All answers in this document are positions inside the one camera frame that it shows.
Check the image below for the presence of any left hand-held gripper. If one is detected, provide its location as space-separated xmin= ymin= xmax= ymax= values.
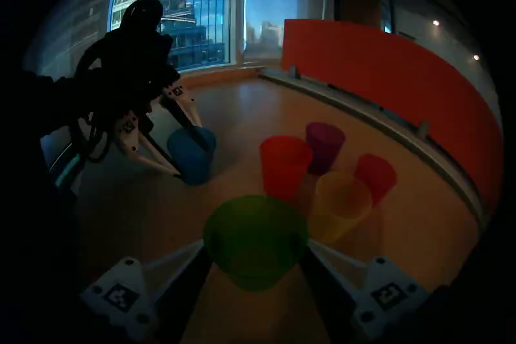
xmin=70 ymin=0 xmax=204 ymax=179

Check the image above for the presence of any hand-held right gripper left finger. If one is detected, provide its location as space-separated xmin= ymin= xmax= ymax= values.
xmin=79 ymin=238 xmax=213 ymax=344

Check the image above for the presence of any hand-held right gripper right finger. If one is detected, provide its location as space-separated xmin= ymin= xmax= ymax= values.
xmin=298 ymin=238 xmax=429 ymax=341

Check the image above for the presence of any blue plastic cup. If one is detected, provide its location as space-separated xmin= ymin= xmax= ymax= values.
xmin=167 ymin=126 xmax=217 ymax=187

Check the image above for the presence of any green plastic cup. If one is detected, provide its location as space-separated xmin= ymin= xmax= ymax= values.
xmin=203 ymin=194 xmax=310 ymax=292

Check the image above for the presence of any yellow plastic cup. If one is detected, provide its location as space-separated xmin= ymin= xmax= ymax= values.
xmin=309 ymin=171 xmax=373 ymax=245

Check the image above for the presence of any red plastic cup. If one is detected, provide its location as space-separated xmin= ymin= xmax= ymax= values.
xmin=259 ymin=136 xmax=314 ymax=202
xmin=353 ymin=153 xmax=398 ymax=208

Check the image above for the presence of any purple plastic cup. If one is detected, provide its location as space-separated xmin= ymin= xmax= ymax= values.
xmin=304 ymin=122 xmax=346 ymax=176

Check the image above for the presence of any red desk screen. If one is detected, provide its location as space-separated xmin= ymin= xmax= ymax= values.
xmin=257 ymin=18 xmax=504 ymax=232

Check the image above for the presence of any black cable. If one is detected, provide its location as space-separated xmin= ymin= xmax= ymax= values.
xmin=70 ymin=116 xmax=112 ymax=163

